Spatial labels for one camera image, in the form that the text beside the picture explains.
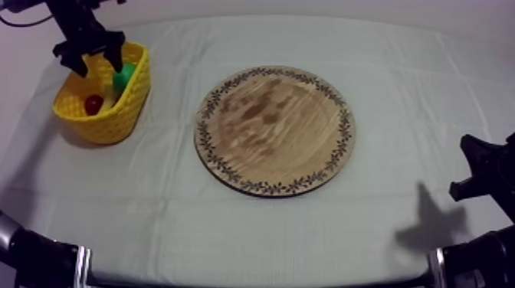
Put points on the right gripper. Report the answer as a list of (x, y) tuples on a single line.
[(503, 173)]

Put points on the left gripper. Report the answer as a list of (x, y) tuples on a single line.
[(86, 38)]

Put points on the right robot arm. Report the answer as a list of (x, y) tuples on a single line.
[(483, 261)]

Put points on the yellow plastic basket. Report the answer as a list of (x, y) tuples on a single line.
[(116, 120)]

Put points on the round wooden board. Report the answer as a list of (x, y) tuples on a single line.
[(277, 132)]

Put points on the green toy pear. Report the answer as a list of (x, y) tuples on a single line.
[(124, 77)]

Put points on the small red fruit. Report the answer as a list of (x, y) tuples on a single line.
[(93, 105)]

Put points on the silver metal bar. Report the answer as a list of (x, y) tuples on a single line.
[(82, 267)]

